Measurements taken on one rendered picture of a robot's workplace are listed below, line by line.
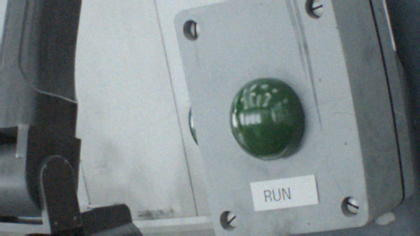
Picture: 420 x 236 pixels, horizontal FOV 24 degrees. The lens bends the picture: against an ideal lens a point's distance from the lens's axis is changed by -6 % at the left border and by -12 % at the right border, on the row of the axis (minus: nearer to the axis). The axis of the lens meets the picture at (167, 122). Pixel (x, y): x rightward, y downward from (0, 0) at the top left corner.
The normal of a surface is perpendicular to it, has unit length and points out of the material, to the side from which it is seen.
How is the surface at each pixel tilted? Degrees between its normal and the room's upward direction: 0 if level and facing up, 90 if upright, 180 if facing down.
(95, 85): 90
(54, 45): 89
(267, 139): 109
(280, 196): 90
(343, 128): 90
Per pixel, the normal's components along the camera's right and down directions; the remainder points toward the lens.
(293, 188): -0.64, 0.17
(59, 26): 0.74, -0.07
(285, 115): 0.20, -0.08
